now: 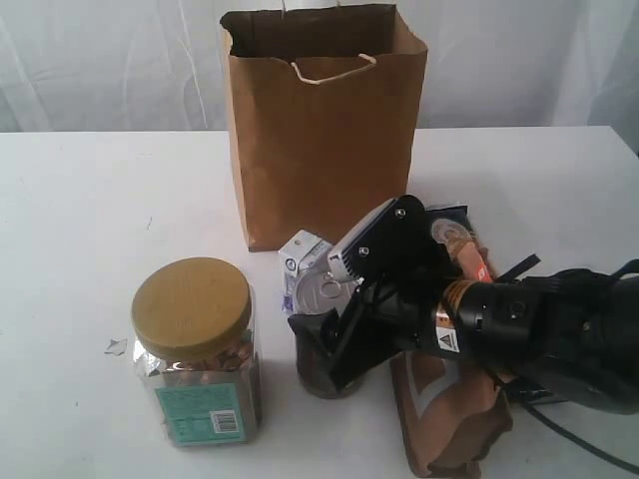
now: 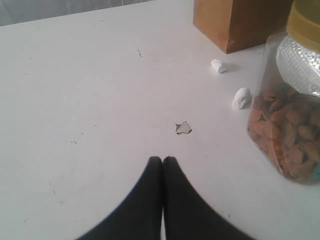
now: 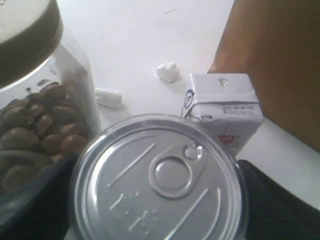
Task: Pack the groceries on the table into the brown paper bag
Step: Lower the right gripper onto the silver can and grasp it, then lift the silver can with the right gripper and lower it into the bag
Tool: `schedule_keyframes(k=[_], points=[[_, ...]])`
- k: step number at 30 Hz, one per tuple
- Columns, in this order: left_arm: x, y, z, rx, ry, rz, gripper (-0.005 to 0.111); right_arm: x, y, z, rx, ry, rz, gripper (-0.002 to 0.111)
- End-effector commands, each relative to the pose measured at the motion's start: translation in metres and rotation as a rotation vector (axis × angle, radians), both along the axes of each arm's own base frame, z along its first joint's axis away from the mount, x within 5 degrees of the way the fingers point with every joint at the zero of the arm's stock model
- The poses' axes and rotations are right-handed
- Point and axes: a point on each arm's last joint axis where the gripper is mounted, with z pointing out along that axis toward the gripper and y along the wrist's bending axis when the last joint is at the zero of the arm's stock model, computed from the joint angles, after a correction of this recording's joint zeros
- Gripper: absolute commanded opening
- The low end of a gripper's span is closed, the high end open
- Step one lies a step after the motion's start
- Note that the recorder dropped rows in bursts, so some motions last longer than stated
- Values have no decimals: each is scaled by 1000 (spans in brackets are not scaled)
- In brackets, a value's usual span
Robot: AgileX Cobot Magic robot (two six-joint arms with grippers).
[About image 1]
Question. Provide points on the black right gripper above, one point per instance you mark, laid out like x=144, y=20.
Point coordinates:
x=395, y=312

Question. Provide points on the clear can silver pull-lid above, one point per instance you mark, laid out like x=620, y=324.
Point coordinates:
x=317, y=292

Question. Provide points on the small blue white milk carton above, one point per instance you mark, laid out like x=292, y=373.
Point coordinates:
x=303, y=251

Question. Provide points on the almond jar yellow lid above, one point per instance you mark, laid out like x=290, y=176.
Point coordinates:
x=196, y=352

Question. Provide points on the right robot arm black grey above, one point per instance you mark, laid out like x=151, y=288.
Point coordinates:
x=575, y=333

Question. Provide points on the brown paper bag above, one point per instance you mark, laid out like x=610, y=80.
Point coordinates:
x=322, y=110

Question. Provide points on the brown kraft pouch orange label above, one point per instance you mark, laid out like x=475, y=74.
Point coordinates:
x=450, y=412

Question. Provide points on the spaghetti pack black ends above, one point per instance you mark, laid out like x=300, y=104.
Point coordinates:
x=452, y=228

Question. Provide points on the chipped spot paint flake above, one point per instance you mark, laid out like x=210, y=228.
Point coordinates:
x=116, y=347

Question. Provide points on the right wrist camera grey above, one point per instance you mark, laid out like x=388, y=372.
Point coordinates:
x=387, y=238

